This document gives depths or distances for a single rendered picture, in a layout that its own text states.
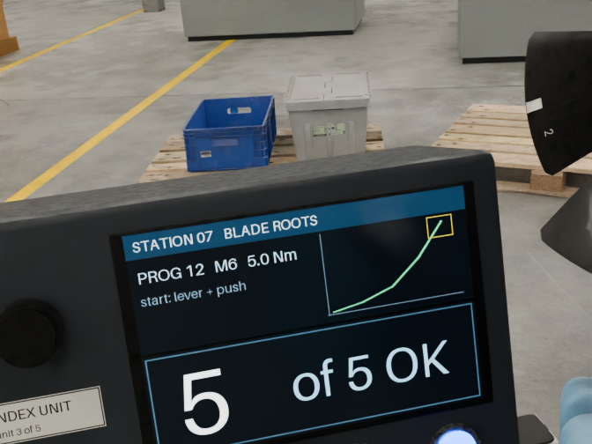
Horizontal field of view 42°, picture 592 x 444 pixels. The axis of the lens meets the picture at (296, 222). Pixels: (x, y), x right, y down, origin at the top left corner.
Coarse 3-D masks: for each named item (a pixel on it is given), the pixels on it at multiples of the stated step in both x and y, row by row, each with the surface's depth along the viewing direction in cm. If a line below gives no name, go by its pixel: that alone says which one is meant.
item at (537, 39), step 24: (528, 48) 124; (552, 48) 118; (576, 48) 114; (528, 72) 123; (552, 72) 118; (576, 72) 114; (528, 96) 123; (552, 96) 119; (576, 96) 115; (528, 120) 123; (552, 120) 119; (576, 120) 116; (552, 144) 120; (576, 144) 117; (552, 168) 120
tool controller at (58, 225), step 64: (128, 192) 39; (192, 192) 35; (256, 192) 35; (320, 192) 36; (384, 192) 36; (448, 192) 37; (0, 256) 34; (64, 256) 34; (128, 256) 34; (192, 256) 35; (256, 256) 36; (320, 256) 36; (384, 256) 37; (448, 256) 37; (0, 320) 33; (64, 320) 34; (128, 320) 35; (192, 320) 35; (256, 320) 36; (320, 320) 36; (384, 320) 37; (448, 320) 38; (0, 384) 34; (64, 384) 35; (128, 384) 35; (320, 384) 37; (384, 384) 37; (448, 384) 38; (512, 384) 39
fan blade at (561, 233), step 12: (588, 180) 96; (576, 192) 97; (588, 192) 95; (564, 204) 97; (576, 204) 96; (588, 204) 95; (552, 216) 98; (564, 216) 96; (576, 216) 96; (588, 216) 95; (552, 228) 97; (564, 228) 96; (576, 228) 95; (588, 228) 94; (552, 240) 97; (564, 240) 96; (576, 240) 95; (588, 240) 94; (564, 252) 95; (576, 252) 94; (588, 252) 93; (576, 264) 94; (588, 264) 93
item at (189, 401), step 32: (192, 352) 36; (224, 352) 36; (160, 384) 35; (192, 384) 36; (224, 384) 36; (256, 384) 36; (160, 416) 36; (192, 416) 36; (224, 416) 36; (256, 416) 36
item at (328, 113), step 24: (336, 72) 416; (360, 72) 412; (288, 96) 374; (312, 96) 372; (336, 96) 367; (360, 96) 366; (312, 120) 369; (336, 120) 368; (360, 120) 368; (312, 144) 375; (336, 144) 374; (360, 144) 374
